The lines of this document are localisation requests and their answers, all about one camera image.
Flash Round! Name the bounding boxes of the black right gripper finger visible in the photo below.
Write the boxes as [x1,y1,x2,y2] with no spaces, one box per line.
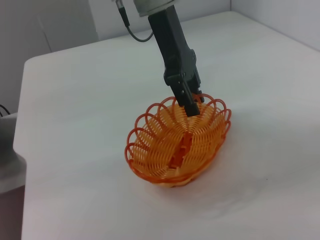
[167,79,201,118]
[187,71,205,104]

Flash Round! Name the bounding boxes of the orange woven plastic basket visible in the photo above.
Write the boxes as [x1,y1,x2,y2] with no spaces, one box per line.
[124,92,232,189]

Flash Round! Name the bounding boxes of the black cable with silver connector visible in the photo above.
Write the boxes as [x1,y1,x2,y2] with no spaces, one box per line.
[113,0,154,42]

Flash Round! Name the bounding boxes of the thin black cable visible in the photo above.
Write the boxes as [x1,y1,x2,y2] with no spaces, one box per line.
[0,104,11,119]

